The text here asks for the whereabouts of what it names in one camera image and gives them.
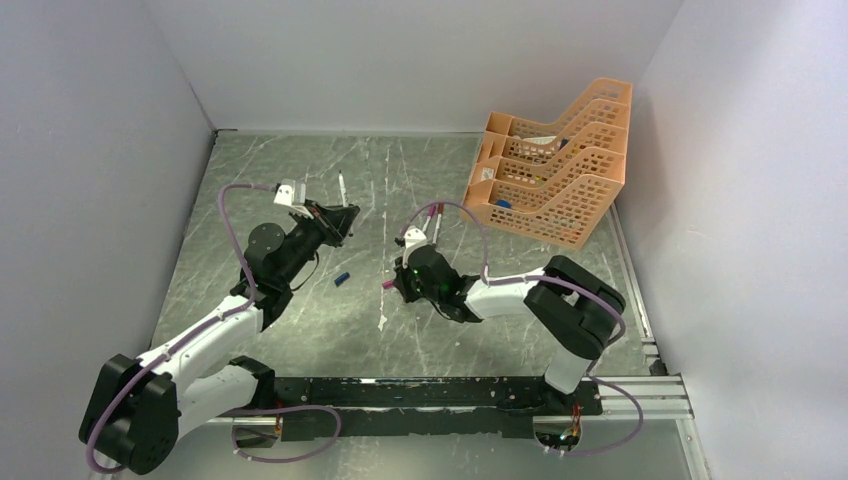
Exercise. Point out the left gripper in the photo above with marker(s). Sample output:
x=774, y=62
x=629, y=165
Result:
x=333, y=221

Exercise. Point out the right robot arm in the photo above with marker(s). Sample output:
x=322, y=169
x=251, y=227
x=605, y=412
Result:
x=578, y=309

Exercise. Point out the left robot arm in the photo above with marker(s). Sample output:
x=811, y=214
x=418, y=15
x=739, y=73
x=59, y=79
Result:
x=141, y=406

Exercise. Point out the blue pen cap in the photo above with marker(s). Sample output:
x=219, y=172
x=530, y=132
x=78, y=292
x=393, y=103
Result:
x=341, y=279

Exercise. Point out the orange plastic file rack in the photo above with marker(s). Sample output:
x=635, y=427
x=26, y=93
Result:
x=553, y=182

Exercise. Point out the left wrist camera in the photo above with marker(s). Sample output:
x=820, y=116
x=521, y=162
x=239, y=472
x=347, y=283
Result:
x=291, y=194

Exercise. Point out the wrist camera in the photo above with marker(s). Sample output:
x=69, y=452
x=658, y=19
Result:
x=291, y=194
x=414, y=238

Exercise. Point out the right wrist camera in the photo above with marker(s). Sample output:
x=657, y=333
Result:
x=414, y=238

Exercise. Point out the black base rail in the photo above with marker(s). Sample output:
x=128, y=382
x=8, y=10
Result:
x=311, y=408

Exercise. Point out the aluminium frame rail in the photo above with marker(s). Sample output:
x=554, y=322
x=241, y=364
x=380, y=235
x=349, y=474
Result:
x=660, y=398

